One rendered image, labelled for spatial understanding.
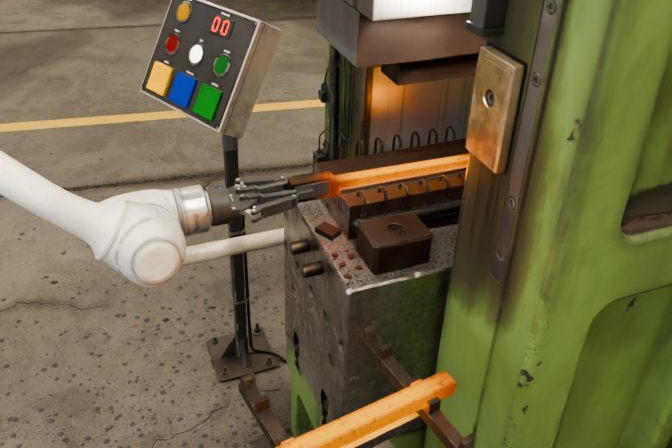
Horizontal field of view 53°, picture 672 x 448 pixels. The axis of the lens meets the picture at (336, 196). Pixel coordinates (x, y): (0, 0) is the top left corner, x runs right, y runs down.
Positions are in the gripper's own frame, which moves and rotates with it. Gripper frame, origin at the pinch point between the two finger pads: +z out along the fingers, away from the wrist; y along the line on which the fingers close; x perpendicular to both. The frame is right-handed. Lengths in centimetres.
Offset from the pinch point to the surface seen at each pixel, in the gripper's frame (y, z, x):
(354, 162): -10.2, 13.6, -2.5
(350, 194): 3.4, 7.1, -1.2
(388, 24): 7.4, 11.4, 33.6
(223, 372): -51, -13, -98
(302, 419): -9, 0, -79
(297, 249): 2.1, -3.7, -12.7
